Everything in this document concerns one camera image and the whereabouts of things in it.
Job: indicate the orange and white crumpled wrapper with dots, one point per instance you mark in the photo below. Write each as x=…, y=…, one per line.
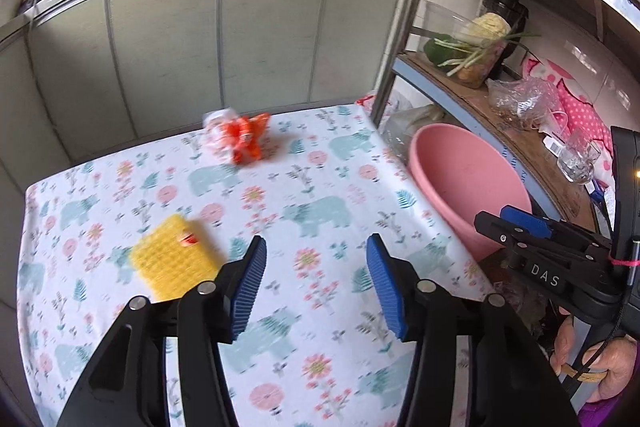
x=245, y=137

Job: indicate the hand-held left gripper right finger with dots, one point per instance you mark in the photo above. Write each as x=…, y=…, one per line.
x=387, y=292

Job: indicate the pink plastic basin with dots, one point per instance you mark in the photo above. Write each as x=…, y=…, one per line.
x=460, y=177

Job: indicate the green pepper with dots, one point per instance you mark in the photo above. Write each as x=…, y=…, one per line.
x=440, y=52

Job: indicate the napa cabbage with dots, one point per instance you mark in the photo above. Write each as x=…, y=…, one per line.
x=490, y=27

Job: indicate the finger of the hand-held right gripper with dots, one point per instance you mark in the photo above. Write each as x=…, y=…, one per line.
x=495, y=228
x=525, y=221

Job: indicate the black blender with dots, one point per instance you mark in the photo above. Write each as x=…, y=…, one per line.
x=505, y=2

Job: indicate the metal shelf rack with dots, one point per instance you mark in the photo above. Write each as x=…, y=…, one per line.
x=400, y=32

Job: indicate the clear glass cup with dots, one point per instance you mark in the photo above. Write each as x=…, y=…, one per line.
x=577, y=162

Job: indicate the green onions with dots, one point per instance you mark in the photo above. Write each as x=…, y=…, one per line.
x=465, y=58

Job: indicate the brown cardboard shelf liner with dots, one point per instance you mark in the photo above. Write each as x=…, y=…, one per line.
x=475, y=107

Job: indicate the pink dotted cloth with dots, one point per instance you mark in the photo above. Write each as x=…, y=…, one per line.
x=580, y=112

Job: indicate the grey kitchen cabinet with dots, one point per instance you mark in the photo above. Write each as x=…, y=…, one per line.
x=260, y=32

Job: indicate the person's right forearm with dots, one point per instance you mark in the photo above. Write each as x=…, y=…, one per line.
x=597, y=414

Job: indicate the clear bag of dried goods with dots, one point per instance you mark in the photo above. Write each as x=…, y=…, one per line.
x=520, y=102

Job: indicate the clear plastic bag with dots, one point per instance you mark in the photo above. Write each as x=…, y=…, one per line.
x=405, y=127

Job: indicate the person's right hand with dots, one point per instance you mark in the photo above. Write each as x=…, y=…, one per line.
x=620, y=367

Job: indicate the yellow waffle sponge cloth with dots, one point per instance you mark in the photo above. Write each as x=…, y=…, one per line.
x=170, y=262

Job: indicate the small red scrap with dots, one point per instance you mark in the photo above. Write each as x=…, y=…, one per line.
x=188, y=238

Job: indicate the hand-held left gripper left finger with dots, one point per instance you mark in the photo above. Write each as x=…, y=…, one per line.
x=247, y=287

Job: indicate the clear glass jar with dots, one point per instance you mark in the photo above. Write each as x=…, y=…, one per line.
x=475, y=74

